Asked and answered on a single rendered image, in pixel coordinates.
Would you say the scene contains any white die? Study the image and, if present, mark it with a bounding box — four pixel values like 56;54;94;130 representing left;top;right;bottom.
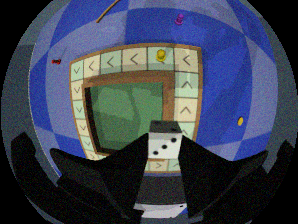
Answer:
148;120;182;159

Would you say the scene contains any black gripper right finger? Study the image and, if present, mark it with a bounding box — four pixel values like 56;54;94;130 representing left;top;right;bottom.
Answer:
178;135;269;218

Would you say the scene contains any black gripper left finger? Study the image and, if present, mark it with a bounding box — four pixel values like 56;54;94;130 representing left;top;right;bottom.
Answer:
49;133;149;218

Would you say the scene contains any red game pawn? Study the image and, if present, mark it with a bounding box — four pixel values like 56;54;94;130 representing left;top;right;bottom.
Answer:
51;59;61;65

